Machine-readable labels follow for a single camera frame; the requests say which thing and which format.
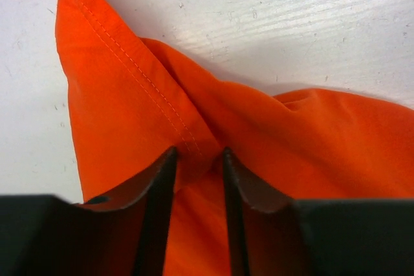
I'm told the orange t shirt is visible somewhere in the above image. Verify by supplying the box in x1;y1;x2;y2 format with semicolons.
56;0;413;275

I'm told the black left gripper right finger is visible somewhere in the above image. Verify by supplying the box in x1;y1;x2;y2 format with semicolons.
223;149;413;275

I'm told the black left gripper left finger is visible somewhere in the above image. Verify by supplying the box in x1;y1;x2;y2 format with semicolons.
1;147;177;275

